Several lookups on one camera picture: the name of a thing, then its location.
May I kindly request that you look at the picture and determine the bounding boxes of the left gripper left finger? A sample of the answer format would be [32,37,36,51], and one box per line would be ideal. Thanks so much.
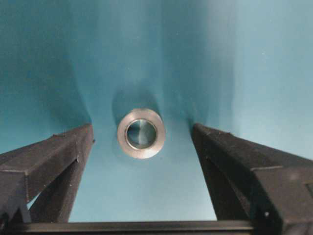
[0,124,94,223]

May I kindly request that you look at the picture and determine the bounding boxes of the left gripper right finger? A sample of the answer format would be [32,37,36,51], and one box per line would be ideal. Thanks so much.
[192,123,313,235]

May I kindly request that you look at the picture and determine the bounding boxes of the silver metal washer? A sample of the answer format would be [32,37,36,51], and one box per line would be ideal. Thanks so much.
[117,108,166,159]

